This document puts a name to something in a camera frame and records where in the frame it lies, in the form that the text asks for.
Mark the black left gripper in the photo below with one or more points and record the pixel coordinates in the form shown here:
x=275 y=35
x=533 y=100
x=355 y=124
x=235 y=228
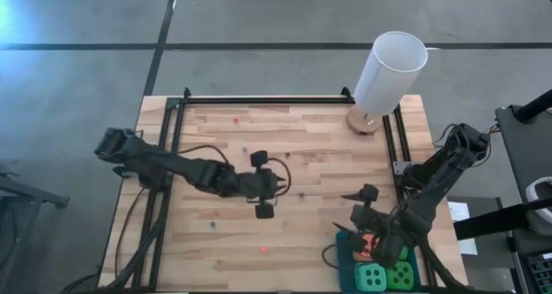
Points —
x=259 y=186

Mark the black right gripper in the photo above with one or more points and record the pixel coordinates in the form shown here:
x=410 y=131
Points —
x=388 y=238

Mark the large orange foam die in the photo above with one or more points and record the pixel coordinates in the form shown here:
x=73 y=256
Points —
x=370 y=242

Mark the large teal foam die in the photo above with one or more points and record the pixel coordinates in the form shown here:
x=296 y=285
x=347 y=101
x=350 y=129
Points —
x=370 y=277

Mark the large green foam die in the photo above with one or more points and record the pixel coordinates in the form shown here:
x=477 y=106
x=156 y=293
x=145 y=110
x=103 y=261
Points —
x=400 y=277
x=404 y=253

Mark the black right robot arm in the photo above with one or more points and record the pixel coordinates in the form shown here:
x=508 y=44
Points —
x=448 y=164

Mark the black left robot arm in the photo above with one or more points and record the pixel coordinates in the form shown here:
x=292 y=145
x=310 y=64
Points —
x=172 y=164

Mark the blue plastic tray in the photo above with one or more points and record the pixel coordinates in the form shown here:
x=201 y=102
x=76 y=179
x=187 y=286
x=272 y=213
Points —
x=345 y=277

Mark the white paper sheet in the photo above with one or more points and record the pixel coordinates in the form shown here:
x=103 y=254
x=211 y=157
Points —
x=459 y=212

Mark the white shade wooden base lamp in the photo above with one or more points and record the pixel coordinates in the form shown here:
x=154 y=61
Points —
x=388 y=78

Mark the black diagonal bar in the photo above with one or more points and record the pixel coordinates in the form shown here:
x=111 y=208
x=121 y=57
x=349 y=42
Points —
x=509 y=216

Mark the white rounded object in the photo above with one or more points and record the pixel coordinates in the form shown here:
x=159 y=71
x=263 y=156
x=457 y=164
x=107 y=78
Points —
x=532 y=195

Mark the black side cart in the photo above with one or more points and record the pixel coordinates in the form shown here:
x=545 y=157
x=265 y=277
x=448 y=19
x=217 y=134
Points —
x=522 y=147

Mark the black keyboard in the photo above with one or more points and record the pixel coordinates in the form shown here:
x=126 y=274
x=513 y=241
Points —
x=541 y=272

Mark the black metal stand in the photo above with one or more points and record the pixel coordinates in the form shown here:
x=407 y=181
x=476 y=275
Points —
x=34 y=195

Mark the silver corner bracket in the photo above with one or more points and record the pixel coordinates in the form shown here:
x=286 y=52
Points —
x=399 y=168

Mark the black aluminium table frame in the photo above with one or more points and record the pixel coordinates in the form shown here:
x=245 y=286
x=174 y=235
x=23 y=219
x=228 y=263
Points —
x=259 y=100

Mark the black frame clamp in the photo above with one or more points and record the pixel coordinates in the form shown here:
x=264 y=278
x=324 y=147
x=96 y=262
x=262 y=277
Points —
x=347 y=92
x=186 y=92

